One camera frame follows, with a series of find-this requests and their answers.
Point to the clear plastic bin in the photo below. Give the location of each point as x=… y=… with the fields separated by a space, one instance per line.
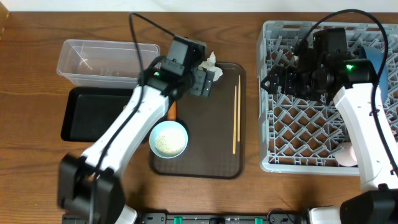
x=104 y=64

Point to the right wooden chopstick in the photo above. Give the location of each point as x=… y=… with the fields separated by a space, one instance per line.
x=239 y=110

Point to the light blue rice bowl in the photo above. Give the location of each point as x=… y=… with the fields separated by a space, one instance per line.
x=168 y=139

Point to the grey dishwasher rack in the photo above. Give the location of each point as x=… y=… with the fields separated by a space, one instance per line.
x=302 y=137

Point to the dark brown serving tray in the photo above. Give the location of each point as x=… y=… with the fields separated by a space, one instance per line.
x=209 y=122

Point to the white tissue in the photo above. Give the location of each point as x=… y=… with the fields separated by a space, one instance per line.
x=209 y=65

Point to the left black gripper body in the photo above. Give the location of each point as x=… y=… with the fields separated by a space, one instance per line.
x=201 y=83

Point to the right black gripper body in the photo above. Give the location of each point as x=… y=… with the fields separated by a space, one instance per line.
x=296 y=84

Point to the wooden chopstick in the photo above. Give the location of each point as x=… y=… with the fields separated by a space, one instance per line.
x=239 y=110
x=235 y=119

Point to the left wooden chopstick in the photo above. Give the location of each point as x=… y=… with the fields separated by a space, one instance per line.
x=235 y=119

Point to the black plastic bin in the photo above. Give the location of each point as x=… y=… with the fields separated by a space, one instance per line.
x=91 y=111

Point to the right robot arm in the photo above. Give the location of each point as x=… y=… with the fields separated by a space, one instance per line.
x=353 y=85

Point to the orange carrot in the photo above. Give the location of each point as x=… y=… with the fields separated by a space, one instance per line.
x=172 y=112

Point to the pink cup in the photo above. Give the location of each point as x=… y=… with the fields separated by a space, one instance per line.
x=345 y=156

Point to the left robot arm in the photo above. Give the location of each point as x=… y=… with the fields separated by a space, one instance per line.
x=89 y=186

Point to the large blue plate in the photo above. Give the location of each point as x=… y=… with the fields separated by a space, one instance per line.
x=375 y=56

